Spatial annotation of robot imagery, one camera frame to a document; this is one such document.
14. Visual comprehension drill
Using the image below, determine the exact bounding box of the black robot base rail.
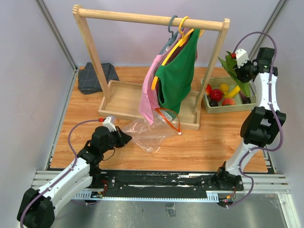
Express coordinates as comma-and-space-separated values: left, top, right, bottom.
88, 170, 244, 199

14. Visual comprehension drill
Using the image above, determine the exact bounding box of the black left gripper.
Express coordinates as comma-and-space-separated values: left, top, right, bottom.
101, 126, 132, 153

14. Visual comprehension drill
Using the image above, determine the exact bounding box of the clear zip top bag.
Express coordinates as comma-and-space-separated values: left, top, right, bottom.
123, 108, 181, 152

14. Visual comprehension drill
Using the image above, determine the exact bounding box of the light green plastic basket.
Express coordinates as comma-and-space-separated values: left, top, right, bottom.
202, 77, 256, 114

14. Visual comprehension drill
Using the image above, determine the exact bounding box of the pink shirt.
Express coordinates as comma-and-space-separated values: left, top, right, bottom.
139, 41, 183, 124

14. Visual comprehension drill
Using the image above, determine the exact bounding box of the green sleeveless shirt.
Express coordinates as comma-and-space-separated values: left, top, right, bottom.
155, 29, 200, 113

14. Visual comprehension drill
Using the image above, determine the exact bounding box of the grey-green clothes hanger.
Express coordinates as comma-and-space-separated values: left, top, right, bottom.
159, 15, 179, 55

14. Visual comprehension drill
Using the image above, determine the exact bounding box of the yellow clothes hanger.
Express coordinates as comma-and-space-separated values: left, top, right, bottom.
151, 16, 204, 90

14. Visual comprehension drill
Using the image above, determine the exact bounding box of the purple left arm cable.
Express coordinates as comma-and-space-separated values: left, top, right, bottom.
19, 117, 101, 228

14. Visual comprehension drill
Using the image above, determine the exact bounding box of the yellow fake lemon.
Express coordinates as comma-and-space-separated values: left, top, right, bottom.
219, 84, 229, 95

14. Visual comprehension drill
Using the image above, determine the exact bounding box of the orange fake peach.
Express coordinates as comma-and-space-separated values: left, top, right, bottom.
222, 98, 236, 106

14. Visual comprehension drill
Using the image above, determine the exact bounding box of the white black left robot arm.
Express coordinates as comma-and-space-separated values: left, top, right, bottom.
17, 126, 132, 228

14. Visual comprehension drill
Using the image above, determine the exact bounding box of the small dark fake plum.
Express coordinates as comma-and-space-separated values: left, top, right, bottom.
209, 100, 218, 107

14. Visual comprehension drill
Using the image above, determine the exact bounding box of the yellow fake banana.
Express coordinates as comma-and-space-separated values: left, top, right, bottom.
224, 85, 241, 98

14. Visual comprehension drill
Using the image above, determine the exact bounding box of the dark grey folded cloth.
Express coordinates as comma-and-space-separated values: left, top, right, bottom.
78, 62, 119, 95

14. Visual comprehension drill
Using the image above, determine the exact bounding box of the red fake chili pepper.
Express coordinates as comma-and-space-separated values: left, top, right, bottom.
205, 84, 212, 95

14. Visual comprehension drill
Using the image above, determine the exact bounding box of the red fake apple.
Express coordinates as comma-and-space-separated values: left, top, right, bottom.
209, 89, 223, 102

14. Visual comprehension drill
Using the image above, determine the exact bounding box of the dark purple fake eggplant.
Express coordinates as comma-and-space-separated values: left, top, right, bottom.
239, 91, 251, 105

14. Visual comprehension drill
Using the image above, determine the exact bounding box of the green fake lettuce leaf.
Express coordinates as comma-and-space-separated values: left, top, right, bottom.
218, 51, 251, 97

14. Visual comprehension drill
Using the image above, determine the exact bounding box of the wooden clothes rack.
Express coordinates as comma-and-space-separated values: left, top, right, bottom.
72, 4, 230, 130

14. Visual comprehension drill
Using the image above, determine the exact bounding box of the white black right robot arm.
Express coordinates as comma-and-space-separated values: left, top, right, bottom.
215, 47, 286, 190

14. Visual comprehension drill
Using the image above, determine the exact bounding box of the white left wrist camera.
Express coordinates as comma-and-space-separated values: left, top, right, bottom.
103, 115, 116, 132

